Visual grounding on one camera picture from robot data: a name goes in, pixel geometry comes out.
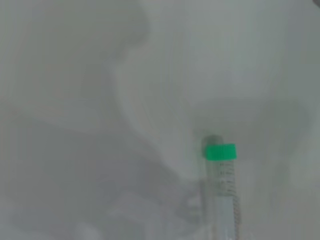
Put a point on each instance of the green-capped clear test tube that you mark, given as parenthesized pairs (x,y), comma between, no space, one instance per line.
(220,152)

